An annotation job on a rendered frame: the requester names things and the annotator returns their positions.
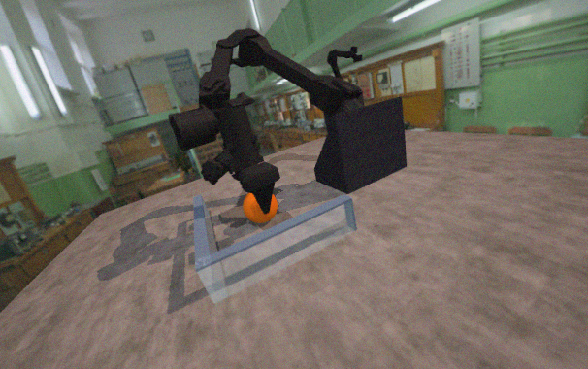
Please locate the clear low l-shaped wall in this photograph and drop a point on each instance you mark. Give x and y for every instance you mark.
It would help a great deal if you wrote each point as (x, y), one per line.
(257, 263)

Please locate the orange ball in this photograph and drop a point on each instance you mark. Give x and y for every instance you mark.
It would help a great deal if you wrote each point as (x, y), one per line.
(248, 205)
(273, 209)

